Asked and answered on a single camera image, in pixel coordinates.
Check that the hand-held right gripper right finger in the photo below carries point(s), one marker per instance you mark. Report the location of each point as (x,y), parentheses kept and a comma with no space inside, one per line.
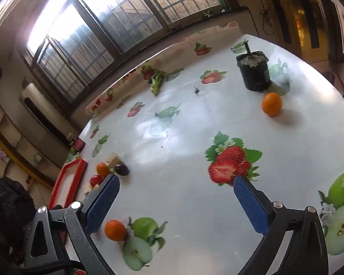
(250,206)

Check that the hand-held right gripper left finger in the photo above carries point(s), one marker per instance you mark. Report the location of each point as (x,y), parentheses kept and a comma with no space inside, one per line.
(101,206)

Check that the small orange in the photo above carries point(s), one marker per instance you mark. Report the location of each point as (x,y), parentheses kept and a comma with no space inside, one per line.
(115,230)

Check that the dark plum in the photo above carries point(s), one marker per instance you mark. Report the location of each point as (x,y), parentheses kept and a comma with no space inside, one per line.
(122,170)

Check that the red tray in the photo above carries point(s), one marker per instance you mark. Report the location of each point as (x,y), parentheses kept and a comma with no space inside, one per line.
(70,177)

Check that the red tomato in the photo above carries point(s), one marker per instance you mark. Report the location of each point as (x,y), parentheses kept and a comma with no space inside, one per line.
(95,180)

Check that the sugarcane piece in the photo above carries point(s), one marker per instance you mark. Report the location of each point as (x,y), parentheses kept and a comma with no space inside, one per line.
(114,159)

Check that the red and black can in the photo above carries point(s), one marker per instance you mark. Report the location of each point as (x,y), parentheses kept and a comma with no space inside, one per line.
(80,145)

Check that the black bag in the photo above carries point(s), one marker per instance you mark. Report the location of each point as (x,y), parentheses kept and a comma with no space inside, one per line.
(8,203)

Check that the fruit print tablecloth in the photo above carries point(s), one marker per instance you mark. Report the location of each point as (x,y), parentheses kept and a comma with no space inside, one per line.
(175,137)

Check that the large orange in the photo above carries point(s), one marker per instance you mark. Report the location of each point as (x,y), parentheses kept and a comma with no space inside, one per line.
(271,104)

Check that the small purple toy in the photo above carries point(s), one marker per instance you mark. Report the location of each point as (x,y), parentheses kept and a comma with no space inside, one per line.
(2,156)

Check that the white air conditioner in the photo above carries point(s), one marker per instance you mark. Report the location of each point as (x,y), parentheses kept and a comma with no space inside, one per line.
(37,100)

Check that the green leafy vegetable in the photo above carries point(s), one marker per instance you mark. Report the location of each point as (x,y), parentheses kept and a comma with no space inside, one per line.
(157,83)

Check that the window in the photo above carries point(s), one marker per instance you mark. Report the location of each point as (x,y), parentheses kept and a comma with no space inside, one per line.
(117,14)

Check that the gold trimmed door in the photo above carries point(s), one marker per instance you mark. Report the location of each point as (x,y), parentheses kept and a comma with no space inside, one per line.
(304,11)

